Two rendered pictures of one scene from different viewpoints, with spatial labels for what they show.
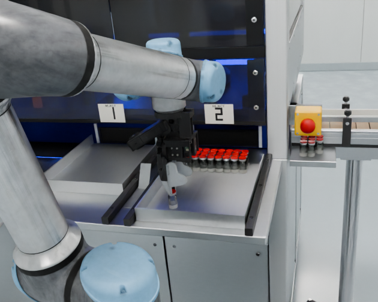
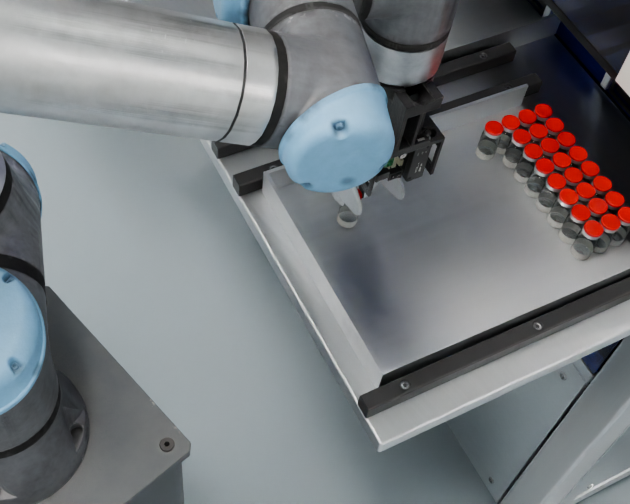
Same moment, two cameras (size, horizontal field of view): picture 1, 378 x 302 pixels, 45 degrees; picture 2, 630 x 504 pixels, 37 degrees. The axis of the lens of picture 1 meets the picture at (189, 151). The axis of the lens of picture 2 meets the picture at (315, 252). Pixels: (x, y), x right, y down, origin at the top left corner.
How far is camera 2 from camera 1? 62 cm
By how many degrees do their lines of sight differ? 43
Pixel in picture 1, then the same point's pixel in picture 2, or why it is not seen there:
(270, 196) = (531, 363)
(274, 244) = (596, 394)
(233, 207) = (432, 321)
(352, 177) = not seen: outside the picture
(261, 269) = (555, 401)
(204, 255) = not seen: hidden behind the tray
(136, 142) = not seen: hidden behind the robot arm
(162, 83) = (108, 123)
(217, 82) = (333, 164)
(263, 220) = (436, 404)
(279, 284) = (567, 450)
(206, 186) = (465, 223)
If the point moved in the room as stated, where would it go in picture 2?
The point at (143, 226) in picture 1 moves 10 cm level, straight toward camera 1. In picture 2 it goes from (254, 217) to (191, 277)
